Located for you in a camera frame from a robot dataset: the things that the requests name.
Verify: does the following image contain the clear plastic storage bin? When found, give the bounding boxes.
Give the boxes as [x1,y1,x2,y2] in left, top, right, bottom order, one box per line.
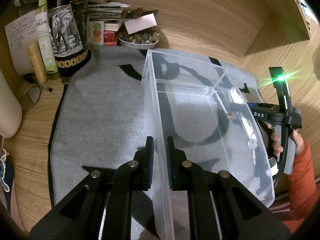
[142,49,274,239]

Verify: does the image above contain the white handheld massager device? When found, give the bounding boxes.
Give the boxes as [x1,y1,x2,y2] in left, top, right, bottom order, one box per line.
[229,87,257,151]

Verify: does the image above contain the orange sleeve forearm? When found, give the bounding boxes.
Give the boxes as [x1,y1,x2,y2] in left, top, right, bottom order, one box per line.
[287,141,319,220]

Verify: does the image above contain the person's right hand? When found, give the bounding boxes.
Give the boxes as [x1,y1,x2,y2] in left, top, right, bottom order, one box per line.
[265,122,305,158]

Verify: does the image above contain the white charger plug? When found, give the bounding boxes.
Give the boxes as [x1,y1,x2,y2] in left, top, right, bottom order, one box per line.
[269,157,278,176]

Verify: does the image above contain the grey mat with black letters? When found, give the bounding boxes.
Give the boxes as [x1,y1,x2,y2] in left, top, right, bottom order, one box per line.
[47,43,276,240]

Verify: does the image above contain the black lighter with orange tip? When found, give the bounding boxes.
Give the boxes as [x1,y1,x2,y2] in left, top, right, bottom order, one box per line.
[215,93,235,120]

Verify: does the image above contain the round eyeglasses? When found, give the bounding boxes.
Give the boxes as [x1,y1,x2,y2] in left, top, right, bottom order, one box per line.
[19,83,53,112]

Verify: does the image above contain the white bowl of stones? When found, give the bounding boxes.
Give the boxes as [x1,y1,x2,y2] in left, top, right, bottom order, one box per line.
[118,29,160,50]

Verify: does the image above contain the pink thermos cup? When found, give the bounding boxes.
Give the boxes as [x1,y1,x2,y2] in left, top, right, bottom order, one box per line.
[0,73,22,139]

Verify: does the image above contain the white card on bowl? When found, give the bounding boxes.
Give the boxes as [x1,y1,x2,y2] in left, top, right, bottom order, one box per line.
[124,13,157,34]

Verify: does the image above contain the yellow tube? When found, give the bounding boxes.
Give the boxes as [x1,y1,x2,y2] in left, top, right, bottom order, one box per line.
[27,41,48,84]

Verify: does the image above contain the white handwritten paper note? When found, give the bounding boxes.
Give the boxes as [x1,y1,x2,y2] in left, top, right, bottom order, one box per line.
[5,10,37,76]

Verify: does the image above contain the green white spray bottle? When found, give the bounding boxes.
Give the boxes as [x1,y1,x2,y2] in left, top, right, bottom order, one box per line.
[35,0,57,74]

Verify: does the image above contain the dark wine bottle elephant label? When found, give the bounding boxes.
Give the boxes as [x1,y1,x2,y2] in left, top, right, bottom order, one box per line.
[47,0,91,83]

